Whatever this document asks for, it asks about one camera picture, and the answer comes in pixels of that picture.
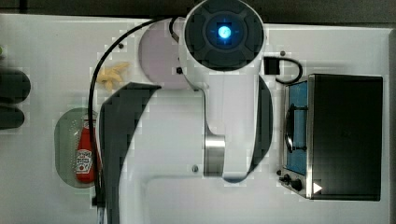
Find red felt ketchup bottle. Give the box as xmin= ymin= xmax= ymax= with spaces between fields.
xmin=75 ymin=116 xmax=94 ymax=184

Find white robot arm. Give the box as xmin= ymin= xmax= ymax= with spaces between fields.
xmin=97 ymin=0 xmax=273 ymax=224

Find lilac round plate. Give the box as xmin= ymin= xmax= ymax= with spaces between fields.
xmin=138 ymin=19 xmax=189 ymax=90

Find black toaster oven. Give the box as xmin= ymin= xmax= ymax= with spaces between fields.
xmin=276 ymin=74 xmax=383 ymax=202

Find black object at left edge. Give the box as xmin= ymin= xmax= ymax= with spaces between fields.
xmin=0 ymin=68 xmax=31 ymax=130

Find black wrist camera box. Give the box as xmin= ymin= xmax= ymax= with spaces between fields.
xmin=263 ymin=56 xmax=304 ymax=85

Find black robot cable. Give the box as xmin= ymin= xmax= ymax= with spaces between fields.
xmin=87 ymin=17 xmax=188 ymax=224

